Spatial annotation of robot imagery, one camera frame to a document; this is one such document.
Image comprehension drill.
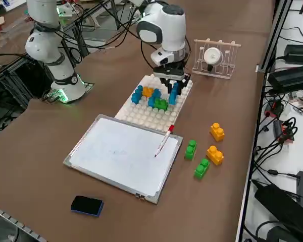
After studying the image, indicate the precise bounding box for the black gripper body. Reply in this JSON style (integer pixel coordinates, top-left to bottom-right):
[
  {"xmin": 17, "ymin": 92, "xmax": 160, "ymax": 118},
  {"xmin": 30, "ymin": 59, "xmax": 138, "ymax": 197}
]
[{"xmin": 153, "ymin": 61, "xmax": 187, "ymax": 81}]

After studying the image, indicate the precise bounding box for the blue three-stud block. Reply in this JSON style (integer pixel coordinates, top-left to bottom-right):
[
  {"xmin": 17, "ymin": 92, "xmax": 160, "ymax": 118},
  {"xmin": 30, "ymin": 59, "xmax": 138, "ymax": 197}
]
[
  {"xmin": 131, "ymin": 85, "xmax": 144, "ymax": 105},
  {"xmin": 147, "ymin": 88, "xmax": 162, "ymax": 108},
  {"xmin": 168, "ymin": 82, "xmax": 180, "ymax": 105}
]

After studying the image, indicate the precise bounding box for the green two-stud block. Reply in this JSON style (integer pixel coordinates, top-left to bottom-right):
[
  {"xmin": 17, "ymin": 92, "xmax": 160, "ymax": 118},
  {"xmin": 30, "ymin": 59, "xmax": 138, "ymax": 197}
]
[
  {"xmin": 184, "ymin": 140, "xmax": 197, "ymax": 161},
  {"xmin": 193, "ymin": 158, "xmax": 211, "ymax": 180},
  {"xmin": 153, "ymin": 98, "xmax": 169, "ymax": 111}
]

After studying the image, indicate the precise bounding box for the red-capped whiteboard pen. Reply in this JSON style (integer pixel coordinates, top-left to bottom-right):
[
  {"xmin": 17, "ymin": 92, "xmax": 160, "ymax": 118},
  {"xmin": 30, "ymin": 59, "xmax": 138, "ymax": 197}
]
[{"xmin": 154, "ymin": 124, "xmax": 175, "ymax": 159}]

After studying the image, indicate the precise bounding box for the white studded baseplate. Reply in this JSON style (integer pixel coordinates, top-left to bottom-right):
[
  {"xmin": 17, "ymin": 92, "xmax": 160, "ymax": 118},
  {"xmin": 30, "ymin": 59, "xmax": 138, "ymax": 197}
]
[{"xmin": 115, "ymin": 74, "xmax": 194, "ymax": 132}]

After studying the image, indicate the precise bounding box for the yellow block with tag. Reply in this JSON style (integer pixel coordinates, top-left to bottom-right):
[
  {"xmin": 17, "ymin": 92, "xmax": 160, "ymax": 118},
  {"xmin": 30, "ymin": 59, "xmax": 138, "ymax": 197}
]
[{"xmin": 206, "ymin": 145, "xmax": 225, "ymax": 166}]

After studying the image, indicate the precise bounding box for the black and red plug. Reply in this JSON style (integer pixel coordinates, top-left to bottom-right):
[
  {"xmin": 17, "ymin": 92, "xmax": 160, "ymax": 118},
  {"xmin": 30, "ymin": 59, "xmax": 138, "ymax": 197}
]
[
  {"xmin": 264, "ymin": 99, "xmax": 285, "ymax": 118},
  {"xmin": 272, "ymin": 118, "xmax": 298, "ymax": 143}
]

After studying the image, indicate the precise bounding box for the black power adapter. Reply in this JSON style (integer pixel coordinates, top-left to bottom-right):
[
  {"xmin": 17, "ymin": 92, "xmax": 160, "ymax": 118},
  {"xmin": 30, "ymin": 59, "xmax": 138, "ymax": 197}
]
[
  {"xmin": 254, "ymin": 183, "xmax": 303, "ymax": 242},
  {"xmin": 267, "ymin": 64, "xmax": 303, "ymax": 89},
  {"xmin": 284, "ymin": 44, "xmax": 303, "ymax": 64}
]

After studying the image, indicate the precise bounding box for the black and blue eraser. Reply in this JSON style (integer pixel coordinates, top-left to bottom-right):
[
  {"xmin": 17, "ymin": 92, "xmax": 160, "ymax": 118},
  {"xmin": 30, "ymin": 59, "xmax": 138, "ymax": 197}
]
[{"xmin": 70, "ymin": 195, "xmax": 104, "ymax": 218}]

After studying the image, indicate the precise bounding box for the whiteboard with metal frame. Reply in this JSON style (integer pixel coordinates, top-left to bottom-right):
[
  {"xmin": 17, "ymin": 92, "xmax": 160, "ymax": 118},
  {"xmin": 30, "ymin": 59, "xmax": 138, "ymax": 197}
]
[{"xmin": 62, "ymin": 114, "xmax": 184, "ymax": 205}]

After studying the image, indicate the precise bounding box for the aluminium frame post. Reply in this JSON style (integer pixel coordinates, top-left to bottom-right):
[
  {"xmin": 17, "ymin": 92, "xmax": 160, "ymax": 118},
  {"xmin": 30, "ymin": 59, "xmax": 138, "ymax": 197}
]
[{"xmin": 257, "ymin": 0, "xmax": 293, "ymax": 74}]

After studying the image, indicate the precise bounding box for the black cable with ferrite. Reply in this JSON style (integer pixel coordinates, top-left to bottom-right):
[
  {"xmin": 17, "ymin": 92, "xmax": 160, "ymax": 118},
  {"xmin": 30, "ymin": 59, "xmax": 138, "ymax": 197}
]
[{"xmin": 251, "ymin": 161, "xmax": 298, "ymax": 178}]

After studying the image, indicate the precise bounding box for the slotted aluminium rail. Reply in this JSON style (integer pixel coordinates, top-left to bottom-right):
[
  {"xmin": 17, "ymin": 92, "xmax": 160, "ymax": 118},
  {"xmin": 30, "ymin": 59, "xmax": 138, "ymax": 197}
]
[{"xmin": 0, "ymin": 203, "xmax": 48, "ymax": 242}]

